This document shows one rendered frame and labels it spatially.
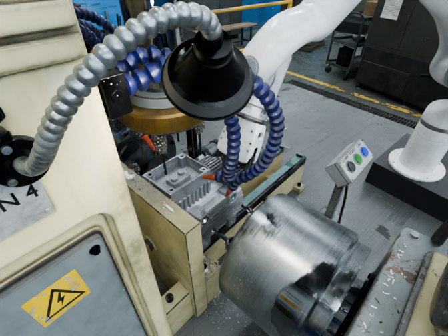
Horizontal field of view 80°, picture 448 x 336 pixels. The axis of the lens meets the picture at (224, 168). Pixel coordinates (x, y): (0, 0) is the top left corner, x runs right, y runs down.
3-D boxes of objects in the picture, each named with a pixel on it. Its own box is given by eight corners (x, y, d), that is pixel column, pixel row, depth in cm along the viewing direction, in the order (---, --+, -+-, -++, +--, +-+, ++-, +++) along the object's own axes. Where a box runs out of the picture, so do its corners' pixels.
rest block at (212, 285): (207, 305, 72) (205, 283, 65) (189, 288, 76) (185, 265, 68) (222, 289, 75) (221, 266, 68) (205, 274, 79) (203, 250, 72)
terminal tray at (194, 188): (175, 219, 60) (171, 196, 56) (147, 197, 66) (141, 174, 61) (212, 191, 67) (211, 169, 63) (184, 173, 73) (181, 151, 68)
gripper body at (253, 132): (275, 123, 64) (257, 165, 67) (242, 110, 69) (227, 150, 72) (260, 119, 58) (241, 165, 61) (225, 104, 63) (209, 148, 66)
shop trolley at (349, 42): (383, 74, 439) (409, 3, 377) (341, 83, 412) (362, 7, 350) (358, 65, 477) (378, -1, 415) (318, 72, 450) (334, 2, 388)
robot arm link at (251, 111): (277, 114, 64) (273, 126, 65) (249, 103, 69) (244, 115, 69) (261, 108, 57) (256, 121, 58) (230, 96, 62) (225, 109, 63)
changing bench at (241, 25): (246, 43, 596) (247, 22, 569) (257, 46, 576) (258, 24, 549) (193, 55, 528) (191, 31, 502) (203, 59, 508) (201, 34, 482)
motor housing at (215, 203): (193, 268, 68) (186, 217, 56) (148, 227, 77) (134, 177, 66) (243, 222, 79) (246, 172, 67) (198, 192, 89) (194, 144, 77)
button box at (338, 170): (337, 188, 78) (353, 183, 74) (323, 168, 78) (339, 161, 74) (360, 162, 88) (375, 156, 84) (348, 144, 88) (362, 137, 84)
